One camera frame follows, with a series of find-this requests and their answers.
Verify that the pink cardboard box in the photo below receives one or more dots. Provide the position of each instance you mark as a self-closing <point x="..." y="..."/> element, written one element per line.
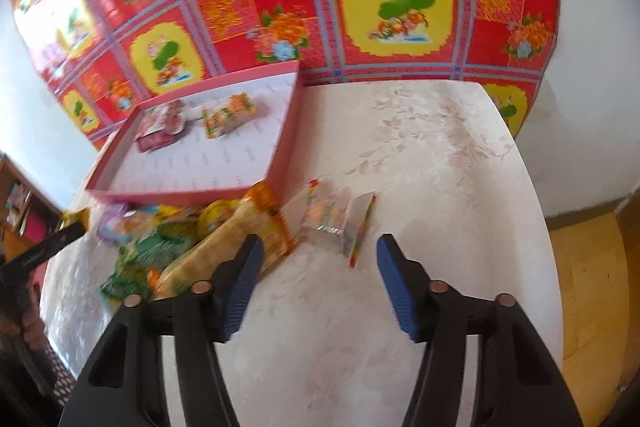
<point x="150" y="197"/>

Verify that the purple snack packet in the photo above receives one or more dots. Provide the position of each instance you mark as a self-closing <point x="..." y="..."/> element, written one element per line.
<point x="112" y="227"/>

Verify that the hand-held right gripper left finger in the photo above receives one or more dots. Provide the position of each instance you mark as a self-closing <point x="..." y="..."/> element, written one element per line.
<point x="240" y="292"/>

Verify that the orange and green candy packet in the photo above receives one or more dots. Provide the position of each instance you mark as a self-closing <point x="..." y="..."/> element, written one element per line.
<point x="227" y="114"/>

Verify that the red and white snack packet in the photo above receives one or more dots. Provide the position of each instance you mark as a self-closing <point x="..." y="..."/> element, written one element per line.
<point x="162" y="119"/>

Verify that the green snack packet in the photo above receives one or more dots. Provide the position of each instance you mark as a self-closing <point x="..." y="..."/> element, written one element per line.
<point x="145" y="257"/>

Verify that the maroon snack packet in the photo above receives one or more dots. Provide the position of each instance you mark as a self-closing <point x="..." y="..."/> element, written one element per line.
<point x="150" y="142"/>

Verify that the long orange snack packet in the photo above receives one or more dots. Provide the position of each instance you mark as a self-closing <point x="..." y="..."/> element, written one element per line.
<point x="225" y="237"/>

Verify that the white floral patterned table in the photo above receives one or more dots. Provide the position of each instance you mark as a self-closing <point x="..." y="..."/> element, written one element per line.
<point x="425" y="167"/>

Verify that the wooden bookshelf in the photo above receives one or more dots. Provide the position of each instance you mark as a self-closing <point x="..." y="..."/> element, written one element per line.
<point x="20" y="207"/>

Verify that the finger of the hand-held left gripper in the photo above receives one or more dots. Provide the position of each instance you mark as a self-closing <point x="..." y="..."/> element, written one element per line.
<point x="45" y="249"/>

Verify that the clear packet of orange sweets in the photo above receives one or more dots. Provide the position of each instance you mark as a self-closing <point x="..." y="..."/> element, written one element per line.
<point x="320" y="212"/>

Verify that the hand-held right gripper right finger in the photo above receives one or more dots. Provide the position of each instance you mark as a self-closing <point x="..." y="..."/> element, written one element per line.
<point x="400" y="292"/>

